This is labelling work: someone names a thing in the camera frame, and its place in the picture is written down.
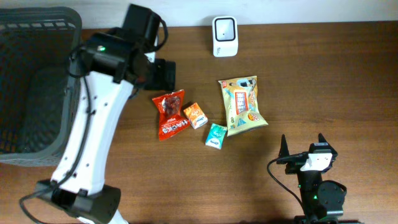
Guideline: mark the red Hacks candy bag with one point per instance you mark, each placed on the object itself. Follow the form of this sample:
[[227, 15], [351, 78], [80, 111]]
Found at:
[[171, 122]]

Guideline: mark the teal tissue pack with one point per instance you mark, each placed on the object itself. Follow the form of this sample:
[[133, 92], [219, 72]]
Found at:
[[216, 136]]

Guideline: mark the yellow snack bag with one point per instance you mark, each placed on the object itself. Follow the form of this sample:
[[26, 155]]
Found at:
[[241, 106]]

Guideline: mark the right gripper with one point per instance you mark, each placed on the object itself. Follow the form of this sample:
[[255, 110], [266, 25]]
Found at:
[[294, 161]]

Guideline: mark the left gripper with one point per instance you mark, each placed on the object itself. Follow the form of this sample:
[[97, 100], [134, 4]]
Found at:
[[165, 75]]

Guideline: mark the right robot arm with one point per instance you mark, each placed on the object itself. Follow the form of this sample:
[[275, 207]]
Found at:
[[321, 200]]

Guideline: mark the orange tissue pack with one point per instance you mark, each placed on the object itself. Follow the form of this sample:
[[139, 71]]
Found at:
[[195, 115]]

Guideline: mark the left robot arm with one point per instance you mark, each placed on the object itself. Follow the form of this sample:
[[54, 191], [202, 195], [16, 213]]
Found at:
[[111, 67]]

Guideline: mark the white barcode scanner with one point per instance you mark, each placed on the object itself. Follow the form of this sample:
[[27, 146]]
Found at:
[[225, 36]]

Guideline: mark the grey plastic mesh basket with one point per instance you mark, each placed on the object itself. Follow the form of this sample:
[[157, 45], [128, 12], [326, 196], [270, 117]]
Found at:
[[38, 97]]

